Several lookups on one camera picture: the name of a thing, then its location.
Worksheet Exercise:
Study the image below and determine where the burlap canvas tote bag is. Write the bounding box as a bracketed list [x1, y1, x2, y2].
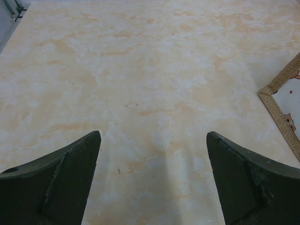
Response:
[258, 54, 300, 159]

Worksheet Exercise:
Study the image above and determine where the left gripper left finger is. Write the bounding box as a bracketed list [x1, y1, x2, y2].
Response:
[0, 131, 101, 225]

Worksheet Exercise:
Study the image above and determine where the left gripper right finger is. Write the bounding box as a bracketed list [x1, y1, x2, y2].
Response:
[206, 132, 300, 225]

